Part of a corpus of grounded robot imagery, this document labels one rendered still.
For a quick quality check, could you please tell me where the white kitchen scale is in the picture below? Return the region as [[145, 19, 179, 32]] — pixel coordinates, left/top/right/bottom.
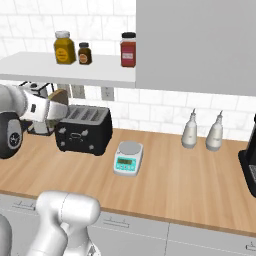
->
[[112, 140, 145, 178]]

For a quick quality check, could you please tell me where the red jar with black lid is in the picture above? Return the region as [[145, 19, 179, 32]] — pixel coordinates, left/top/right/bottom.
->
[[119, 31, 137, 69]]

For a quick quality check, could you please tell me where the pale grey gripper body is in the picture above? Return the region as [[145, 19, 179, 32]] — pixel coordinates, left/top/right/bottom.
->
[[46, 99, 70, 122]]

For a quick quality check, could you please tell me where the brown round bread slice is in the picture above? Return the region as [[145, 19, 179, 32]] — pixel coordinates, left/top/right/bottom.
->
[[47, 88, 70, 106]]

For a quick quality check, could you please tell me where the yellow spice jar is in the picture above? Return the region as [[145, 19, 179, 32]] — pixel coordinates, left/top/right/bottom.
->
[[53, 30, 77, 66]]

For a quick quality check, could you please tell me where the black coffee machine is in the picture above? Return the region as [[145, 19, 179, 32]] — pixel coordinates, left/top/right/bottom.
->
[[237, 113, 256, 198]]

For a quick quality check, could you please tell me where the white wall shelf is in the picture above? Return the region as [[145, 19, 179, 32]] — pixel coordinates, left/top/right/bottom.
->
[[0, 51, 137, 90]]

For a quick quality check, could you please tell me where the small brown jar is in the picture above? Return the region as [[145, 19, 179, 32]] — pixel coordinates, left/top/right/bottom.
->
[[77, 41, 93, 66]]

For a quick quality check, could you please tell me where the grey drawer front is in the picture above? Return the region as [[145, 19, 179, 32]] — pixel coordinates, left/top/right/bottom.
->
[[165, 222, 256, 256], [0, 193, 43, 256], [87, 210, 172, 256]]

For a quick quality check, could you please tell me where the grey wall cupboard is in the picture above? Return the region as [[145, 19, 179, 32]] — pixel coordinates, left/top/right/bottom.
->
[[135, 0, 256, 98]]

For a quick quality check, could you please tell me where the grey wall socket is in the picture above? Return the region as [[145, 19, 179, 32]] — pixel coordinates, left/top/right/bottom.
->
[[71, 84, 86, 100], [100, 86, 115, 102]]

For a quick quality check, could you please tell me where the black toaster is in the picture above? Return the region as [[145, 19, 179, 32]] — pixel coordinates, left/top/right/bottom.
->
[[54, 104, 114, 157]]

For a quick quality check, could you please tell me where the white oil bottle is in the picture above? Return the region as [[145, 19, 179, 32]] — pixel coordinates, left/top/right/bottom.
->
[[205, 110, 225, 152], [180, 107, 199, 150]]

